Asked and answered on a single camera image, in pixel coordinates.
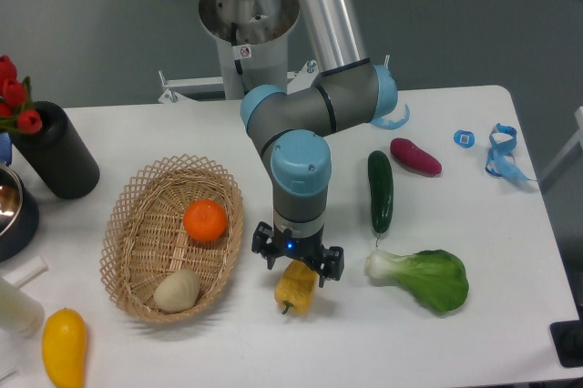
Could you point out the yellow bell pepper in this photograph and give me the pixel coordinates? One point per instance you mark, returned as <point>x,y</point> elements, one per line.
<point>295,289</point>

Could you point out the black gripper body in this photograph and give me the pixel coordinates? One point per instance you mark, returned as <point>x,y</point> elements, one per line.
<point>271,242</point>

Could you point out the woven wicker basket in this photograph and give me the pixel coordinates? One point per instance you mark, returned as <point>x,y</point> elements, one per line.
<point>145,240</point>

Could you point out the black ribbed vase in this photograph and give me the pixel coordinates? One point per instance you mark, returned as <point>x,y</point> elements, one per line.
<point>58,154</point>

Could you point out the white plastic bottle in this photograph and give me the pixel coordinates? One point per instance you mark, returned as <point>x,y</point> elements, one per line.
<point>20,314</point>

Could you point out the green bok choy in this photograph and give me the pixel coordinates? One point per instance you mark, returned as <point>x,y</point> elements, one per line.
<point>435,278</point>

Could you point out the red tulip bouquet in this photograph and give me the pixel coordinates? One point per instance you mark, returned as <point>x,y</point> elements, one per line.
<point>18,112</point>

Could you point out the red sweet potato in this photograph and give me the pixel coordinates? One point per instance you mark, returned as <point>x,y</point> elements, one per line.
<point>414,158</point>

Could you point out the blue paper strip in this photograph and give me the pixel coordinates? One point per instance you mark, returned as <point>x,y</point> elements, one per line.
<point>388,123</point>

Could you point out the black device at edge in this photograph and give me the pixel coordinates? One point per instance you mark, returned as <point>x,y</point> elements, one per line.
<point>567,338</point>

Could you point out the dark metal bowl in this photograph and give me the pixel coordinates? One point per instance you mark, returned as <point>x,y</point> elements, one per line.
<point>19,214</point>

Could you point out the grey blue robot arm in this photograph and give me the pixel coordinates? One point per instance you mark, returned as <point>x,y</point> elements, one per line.
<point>301,73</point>

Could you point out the orange fruit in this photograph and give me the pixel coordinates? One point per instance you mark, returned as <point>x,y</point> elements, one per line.
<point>204,220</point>

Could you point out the yellow mango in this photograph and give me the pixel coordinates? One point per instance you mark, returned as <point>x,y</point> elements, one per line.
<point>64,348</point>

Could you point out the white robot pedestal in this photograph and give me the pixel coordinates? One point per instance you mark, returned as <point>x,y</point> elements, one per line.
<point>252,42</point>

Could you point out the green cucumber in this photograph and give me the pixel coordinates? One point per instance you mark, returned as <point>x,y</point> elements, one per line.
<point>381,184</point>

